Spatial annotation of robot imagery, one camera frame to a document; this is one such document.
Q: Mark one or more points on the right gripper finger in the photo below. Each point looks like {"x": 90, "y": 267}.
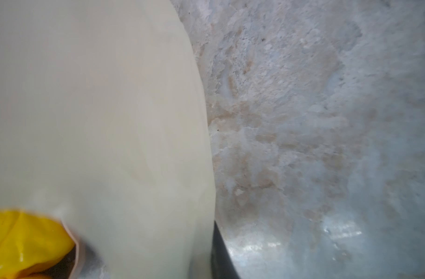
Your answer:
{"x": 221, "y": 263}

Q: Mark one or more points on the yellow plastic bag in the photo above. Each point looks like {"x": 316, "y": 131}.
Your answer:
{"x": 103, "y": 125}

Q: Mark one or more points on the yellow lemon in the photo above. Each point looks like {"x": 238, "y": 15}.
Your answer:
{"x": 31, "y": 244}

